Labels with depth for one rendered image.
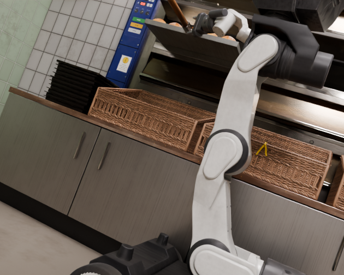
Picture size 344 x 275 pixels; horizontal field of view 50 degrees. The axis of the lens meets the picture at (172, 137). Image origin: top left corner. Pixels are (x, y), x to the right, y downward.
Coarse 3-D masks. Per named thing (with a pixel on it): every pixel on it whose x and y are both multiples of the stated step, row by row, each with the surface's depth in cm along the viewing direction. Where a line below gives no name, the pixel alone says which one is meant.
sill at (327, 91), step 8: (160, 48) 234; (168, 48) 232; (176, 48) 231; (192, 56) 226; (200, 56) 225; (208, 56) 223; (216, 64) 221; (224, 64) 219; (232, 64) 218; (280, 80) 207; (288, 80) 206; (304, 88) 203; (312, 88) 201; (328, 88) 199; (336, 96) 197
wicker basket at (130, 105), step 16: (96, 96) 185; (112, 96) 182; (128, 96) 216; (144, 96) 227; (160, 96) 225; (96, 112) 184; (112, 112) 206; (128, 112) 178; (144, 112) 176; (160, 112) 173; (176, 112) 218; (208, 112) 214; (128, 128) 177; (144, 128) 175; (160, 128) 172; (176, 128) 214; (192, 128) 168; (176, 144) 169; (192, 144) 174
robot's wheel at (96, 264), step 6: (90, 264) 103; (96, 264) 102; (102, 264) 103; (78, 270) 102; (84, 270) 101; (90, 270) 101; (96, 270) 100; (102, 270) 100; (108, 270) 100; (114, 270) 102
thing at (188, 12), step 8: (176, 0) 219; (168, 8) 228; (184, 8) 221; (192, 8) 217; (200, 8) 214; (208, 8) 212; (216, 8) 211; (168, 16) 238; (176, 16) 233; (192, 16) 226; (248, 16) 204; (192, 24) 234; (248, 24) 208; (232, 32) 223; (312, 32) 191; (320, 32) 190; (328, 32) 189; (320, 40) 195; (328, 40) 192; (336, 40) 189; (320, 48) 201; (328, 48) 198; (336, 48) 195; (336, 56) 201
